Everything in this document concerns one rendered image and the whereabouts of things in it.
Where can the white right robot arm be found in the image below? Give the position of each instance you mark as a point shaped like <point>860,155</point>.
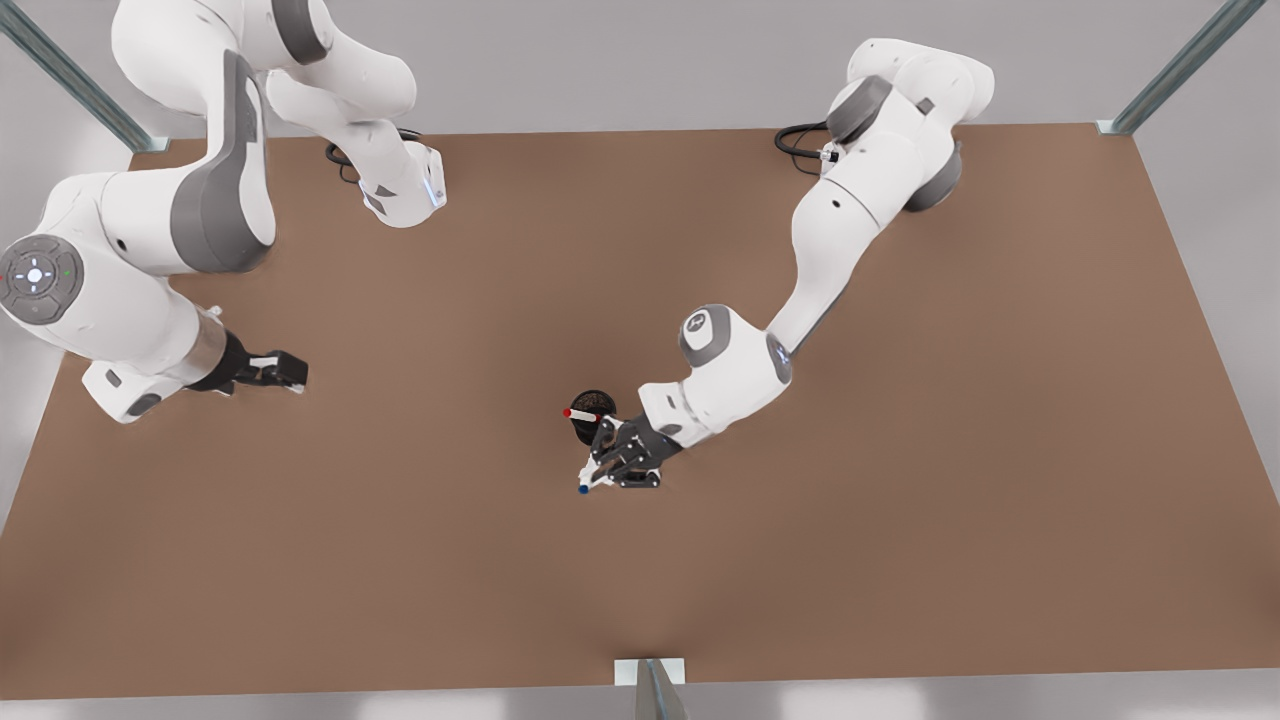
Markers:
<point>150,220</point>

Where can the white pen with blue cap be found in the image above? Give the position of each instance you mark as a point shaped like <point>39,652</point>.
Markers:
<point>590,479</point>

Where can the black pen holder cup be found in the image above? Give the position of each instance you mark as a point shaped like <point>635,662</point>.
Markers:
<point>592,410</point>

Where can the white pen with red cap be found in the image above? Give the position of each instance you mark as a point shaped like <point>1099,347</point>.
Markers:
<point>580,413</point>

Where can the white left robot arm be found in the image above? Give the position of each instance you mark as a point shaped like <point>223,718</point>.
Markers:
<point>850,215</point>

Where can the silver frame post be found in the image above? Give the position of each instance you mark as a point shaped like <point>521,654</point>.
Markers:
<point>75,75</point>
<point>655,690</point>
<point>1180,65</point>

